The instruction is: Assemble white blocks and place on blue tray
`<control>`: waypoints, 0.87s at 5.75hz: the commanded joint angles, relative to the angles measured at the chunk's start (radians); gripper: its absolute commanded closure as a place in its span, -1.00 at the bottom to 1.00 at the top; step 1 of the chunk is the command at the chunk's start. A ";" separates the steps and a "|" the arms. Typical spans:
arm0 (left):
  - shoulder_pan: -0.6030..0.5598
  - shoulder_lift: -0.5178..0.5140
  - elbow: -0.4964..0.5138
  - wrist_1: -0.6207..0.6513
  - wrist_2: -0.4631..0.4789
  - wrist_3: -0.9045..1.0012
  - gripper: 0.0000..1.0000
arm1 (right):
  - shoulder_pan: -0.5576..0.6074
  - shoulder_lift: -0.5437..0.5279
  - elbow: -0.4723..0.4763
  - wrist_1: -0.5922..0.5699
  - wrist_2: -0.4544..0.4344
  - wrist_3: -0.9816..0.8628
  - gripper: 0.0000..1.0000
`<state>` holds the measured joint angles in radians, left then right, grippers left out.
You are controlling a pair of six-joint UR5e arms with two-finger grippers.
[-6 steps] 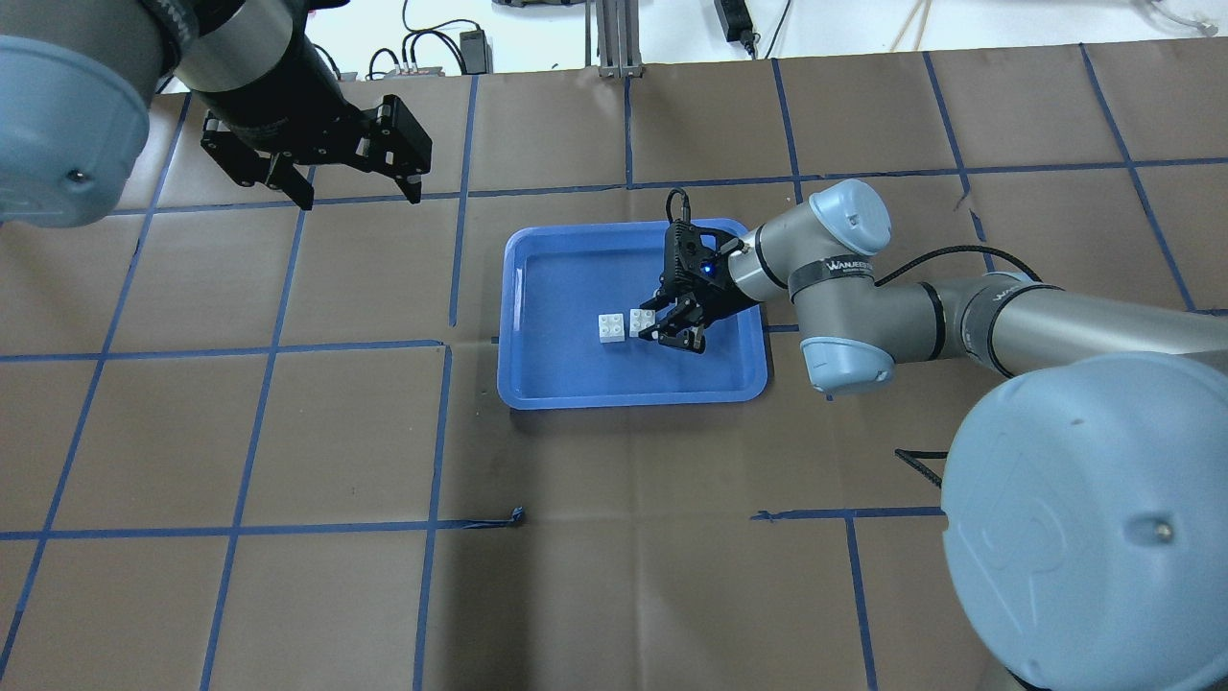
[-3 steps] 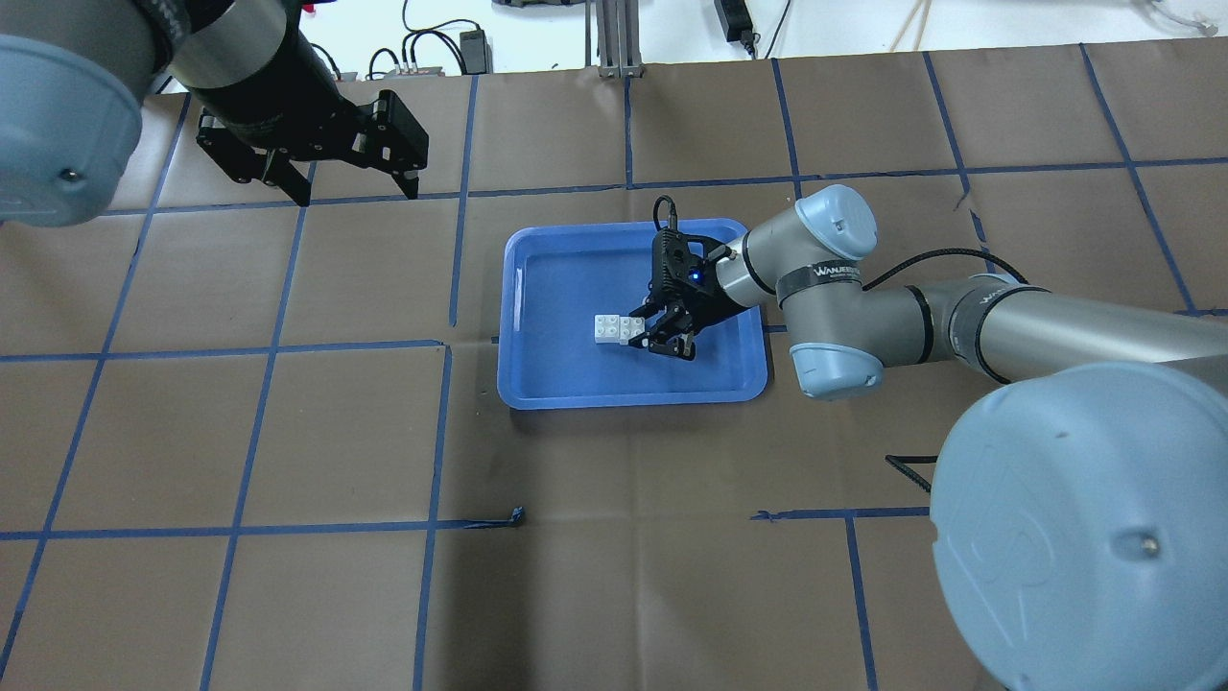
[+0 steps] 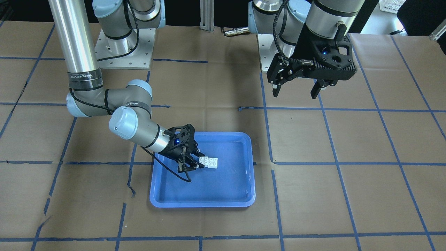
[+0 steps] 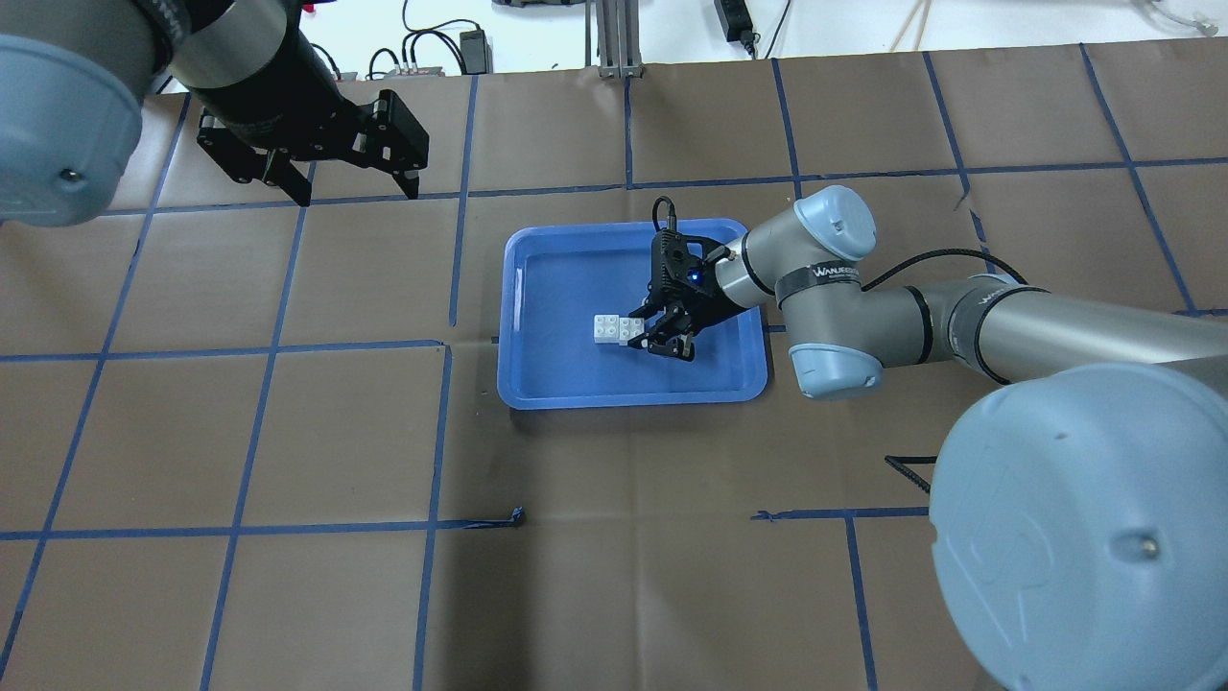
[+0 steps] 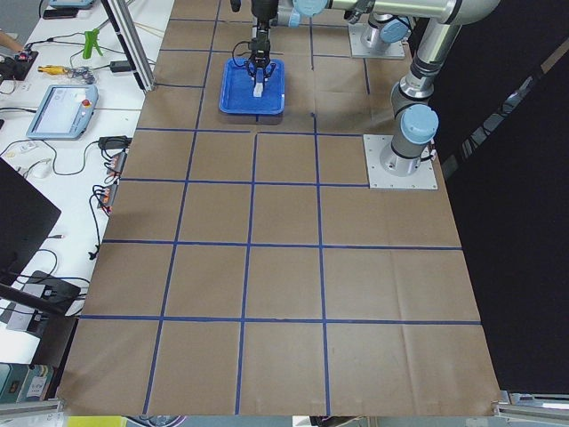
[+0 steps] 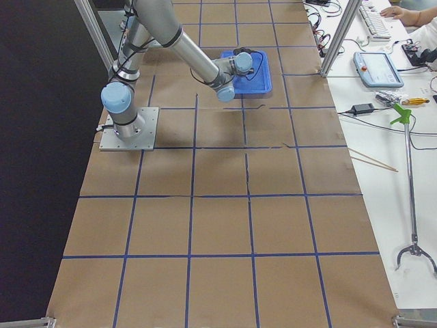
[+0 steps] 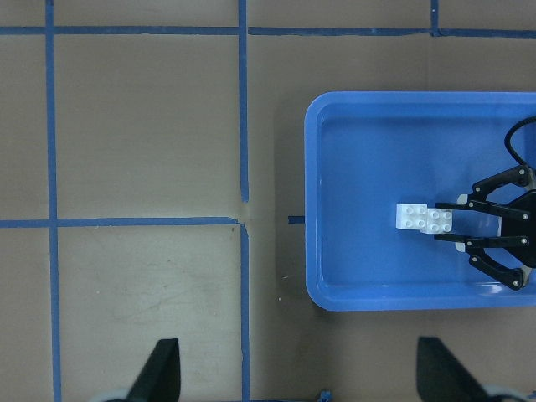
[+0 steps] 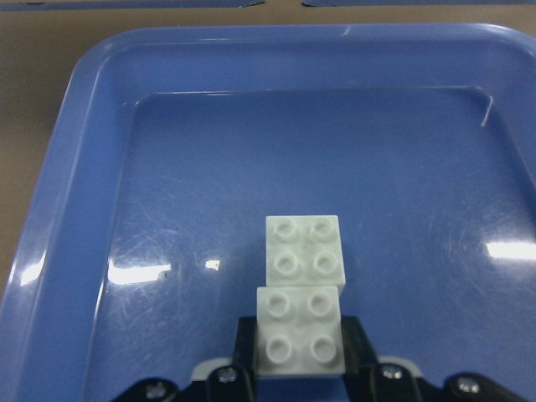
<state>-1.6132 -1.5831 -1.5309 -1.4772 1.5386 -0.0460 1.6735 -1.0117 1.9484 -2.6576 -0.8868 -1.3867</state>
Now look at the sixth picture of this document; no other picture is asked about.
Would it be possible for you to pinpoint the teach pendant tablet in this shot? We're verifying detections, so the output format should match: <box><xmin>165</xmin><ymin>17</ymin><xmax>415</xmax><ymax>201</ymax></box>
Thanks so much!
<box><xmin>353</xmin><ymin>52</ymin><xmax>404</xmax><ymax>88</ymax></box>

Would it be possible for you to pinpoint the brown paper table cover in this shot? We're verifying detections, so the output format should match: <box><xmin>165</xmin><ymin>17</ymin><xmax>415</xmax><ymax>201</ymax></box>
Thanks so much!
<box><xmin>47</xmin><ymin>1</ymin><xmax>397</xmax><ymax>327</ymax></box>

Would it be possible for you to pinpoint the green handled reacher grabber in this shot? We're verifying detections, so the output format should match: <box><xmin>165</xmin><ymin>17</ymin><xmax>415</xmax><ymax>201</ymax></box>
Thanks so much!
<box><xmin>390</xmin><ymin>103</ymin><xmax>437</xmax><ymax>273</ymax></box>

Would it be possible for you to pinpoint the wooden chopstick pair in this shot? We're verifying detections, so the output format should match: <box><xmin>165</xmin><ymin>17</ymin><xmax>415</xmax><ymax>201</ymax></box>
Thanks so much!
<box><xmin>348</xmin><ymin>148</ymin><xmax>398</xmax><ymax>172</ymax></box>

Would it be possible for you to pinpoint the white keyboard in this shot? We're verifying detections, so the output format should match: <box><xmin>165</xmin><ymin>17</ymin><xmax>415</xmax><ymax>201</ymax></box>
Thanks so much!
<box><xmin>358</xmin><ymin>1</ymin><xmax>391</xmax><ymax>42</ymax></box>

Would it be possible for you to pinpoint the yellow brass tool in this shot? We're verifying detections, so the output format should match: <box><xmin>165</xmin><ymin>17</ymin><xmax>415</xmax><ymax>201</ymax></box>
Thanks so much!
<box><xmin>401</xmin><ymin>98</ymin><xmax>430</xmax><ymax>106</ymax></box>

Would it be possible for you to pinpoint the blue plastic tray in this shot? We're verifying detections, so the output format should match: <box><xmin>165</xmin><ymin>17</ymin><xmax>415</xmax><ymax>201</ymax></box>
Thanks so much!
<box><xmin>220</xmin><ymin>47</ymin><xmax>272</xmax><ymax>95</ymax></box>

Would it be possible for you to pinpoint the black power adapter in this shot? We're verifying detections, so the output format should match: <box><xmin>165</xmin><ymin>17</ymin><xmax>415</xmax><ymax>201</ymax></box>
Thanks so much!
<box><xmin>351</xmin><ymin>103</ymin><xmax>375</xmax><ymax>116</ymax></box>

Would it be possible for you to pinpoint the aluminium frame post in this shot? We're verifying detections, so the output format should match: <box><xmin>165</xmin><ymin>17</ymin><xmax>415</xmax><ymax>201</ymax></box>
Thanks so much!
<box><xmin>320</xmin><ymin>0</ymin><xmax>361</xmax><ymax>78</ymax></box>

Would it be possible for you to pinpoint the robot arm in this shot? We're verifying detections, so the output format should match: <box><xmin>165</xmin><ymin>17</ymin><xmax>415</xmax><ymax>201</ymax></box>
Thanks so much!
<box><xmin>101</xmin><ymin>1</ymin><xmax>254</xmax><ymax>140</ymax></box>

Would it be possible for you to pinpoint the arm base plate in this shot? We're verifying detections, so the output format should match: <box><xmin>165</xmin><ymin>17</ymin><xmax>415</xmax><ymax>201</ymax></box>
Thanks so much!
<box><xmin>99</xmin><ymin>107</ymin><xmax>159</xmax><ymax>151</ymax></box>

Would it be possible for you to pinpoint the person hand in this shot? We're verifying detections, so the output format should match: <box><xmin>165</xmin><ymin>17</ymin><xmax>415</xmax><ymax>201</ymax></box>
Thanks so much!
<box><xmin>380</xmin><ymin>6</ymin><xmax>416</xmax><ymax>24</ymax></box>

